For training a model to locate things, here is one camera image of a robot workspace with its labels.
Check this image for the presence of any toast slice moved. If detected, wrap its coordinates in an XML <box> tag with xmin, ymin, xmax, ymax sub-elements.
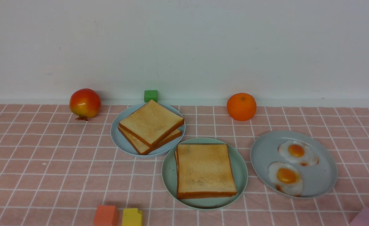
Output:
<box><xmin>175</xmin><ymin>143</ymin><xmax>237</xmax><ymax>199</ymax></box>
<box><xmin>174</xmin><ymin>150</ymin><xmax>180</xmax><ymax>191</ymax></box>

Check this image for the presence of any toast slice bottom remaining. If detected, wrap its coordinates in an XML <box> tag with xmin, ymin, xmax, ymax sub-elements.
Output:
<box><xmin>118</xmin><ymin>126</ymin><xmax>182</xmax><ymax>155</ymax></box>

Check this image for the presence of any toast slice upper remaining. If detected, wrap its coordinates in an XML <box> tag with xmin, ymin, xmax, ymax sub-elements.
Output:
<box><xmin>118</xmin><ymin>100</ymin><xmax>184</xmax><ymax>148</ymax></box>

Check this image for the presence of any green centre plate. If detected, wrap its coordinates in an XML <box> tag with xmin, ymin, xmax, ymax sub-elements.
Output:
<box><xmin>162</xmin><ymin>137</ymin><xmax>248</xmax><ymax>210</ymax></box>

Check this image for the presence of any fried egg front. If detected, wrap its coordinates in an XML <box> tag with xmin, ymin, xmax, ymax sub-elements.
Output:
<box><xmin>268</xmin><ymin>162</ymin><xmax>303</xmax><ymax>196</ymax></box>

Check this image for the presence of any red yellow pomegranate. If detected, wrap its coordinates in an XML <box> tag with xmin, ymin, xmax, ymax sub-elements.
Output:
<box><xmin>69</xmin><ymin>88</ymin><xmax>101</xmax><ymax>121</ymax></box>

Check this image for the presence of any fried egg back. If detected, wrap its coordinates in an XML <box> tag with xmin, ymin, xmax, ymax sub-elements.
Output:
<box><xmin>278</xmin><ymin>140</ymin><xmax>319</xmax><ymax>166</ymax></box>

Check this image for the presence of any grey egg plate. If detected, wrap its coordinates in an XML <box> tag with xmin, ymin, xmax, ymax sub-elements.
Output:
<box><xmin>250</xmin><ymin>131</ymin><xmax>338</xmax><ymax>199</ymax></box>

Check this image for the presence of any orange fruit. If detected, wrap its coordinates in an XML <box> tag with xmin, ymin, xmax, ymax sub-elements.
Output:
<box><xmin>226</xmin><ymin>93</ymin><xmax>257</xmax><ymax>121</ymax></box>

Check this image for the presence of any toast slice remaining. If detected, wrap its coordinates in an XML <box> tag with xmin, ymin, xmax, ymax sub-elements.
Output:
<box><xmin>118</xmin><ymin>126</ymin><xmax>182</xmax><ymax>155</ymax></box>
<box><xmin>118</xmin><ymin>100</ymin><xmax>184</xmax><ymax>148</ymax></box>

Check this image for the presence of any pink foam block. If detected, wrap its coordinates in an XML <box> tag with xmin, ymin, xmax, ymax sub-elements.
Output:
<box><xmin>349</xmin><ymin>206</ymin><xmax>369</xmax><ymax>226</ymax></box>

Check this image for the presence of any light blue bread plate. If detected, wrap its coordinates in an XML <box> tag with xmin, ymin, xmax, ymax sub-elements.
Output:
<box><xmin>110</xmin><ymin>103</ymin><xmax>186</xmax><ymax>158</ymax></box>

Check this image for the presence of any orange foam block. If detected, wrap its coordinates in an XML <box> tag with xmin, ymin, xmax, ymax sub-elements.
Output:
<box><xmin>93</xmin><ymin>205</ymin><xmax>119</xmax><ymax>226</ymax></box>

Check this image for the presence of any fried egg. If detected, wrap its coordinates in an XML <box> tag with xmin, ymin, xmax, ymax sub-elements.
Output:
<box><xmin>278</xmin><ymin>140</ymin><xmax>319</xmax><ymax>166</ymax></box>
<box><xmin>268</xmin><ymin>162</ymin><xmax>303</xmax><ymax>196</ymax></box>

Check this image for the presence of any yellow foam block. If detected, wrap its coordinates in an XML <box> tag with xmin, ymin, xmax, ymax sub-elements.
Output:
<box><xmin>122</xmin><ymin>208</ymin><xmax>143</xmax><ymax>226</ymax></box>

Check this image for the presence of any green foam cube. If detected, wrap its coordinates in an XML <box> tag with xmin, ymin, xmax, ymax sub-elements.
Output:
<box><xmin>144</xmin><ymin>90</ymin><xmax>158</xmax><ymax>103</ymax></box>

